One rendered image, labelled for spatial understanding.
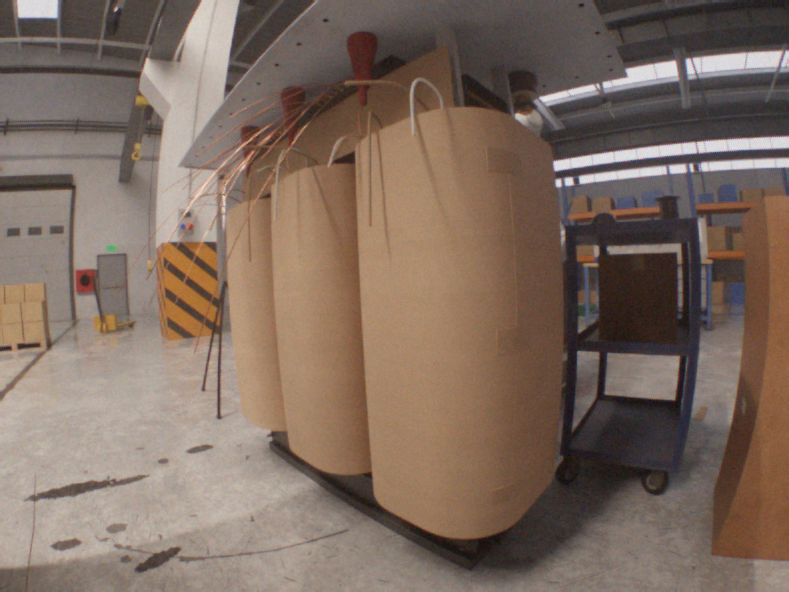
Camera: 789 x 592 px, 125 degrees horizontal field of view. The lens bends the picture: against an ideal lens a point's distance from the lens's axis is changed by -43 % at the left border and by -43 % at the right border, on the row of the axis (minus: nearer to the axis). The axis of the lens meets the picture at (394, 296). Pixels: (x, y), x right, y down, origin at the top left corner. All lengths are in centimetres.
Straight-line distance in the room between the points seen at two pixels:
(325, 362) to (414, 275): 41
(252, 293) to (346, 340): 51
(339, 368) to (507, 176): 63
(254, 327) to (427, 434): 83
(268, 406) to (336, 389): 48
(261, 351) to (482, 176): 100
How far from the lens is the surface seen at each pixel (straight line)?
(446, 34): 91
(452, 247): 63
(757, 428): 103
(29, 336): 676
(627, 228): 117
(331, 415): 102
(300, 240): 99
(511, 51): 106
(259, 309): 134
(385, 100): 93
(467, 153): 67
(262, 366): 137
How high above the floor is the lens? 76
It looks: 3 degrees down
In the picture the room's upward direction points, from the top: 3 degrees counter-clockwise
